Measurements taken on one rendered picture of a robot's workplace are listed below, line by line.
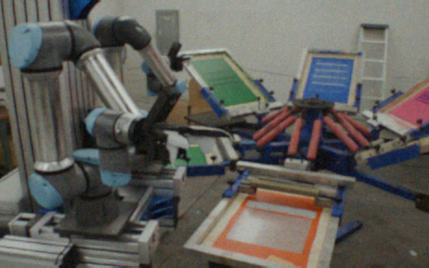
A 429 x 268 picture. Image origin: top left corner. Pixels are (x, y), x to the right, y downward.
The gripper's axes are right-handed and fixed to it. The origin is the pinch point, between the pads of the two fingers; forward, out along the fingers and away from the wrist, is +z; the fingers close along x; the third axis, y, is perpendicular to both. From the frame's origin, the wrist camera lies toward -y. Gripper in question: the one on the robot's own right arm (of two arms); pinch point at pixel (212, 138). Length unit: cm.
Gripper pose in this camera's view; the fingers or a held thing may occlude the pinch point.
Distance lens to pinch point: 78.9
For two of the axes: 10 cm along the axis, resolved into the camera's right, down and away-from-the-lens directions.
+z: 8.3, 1.7, -5.2
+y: -0.8, 9.8, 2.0
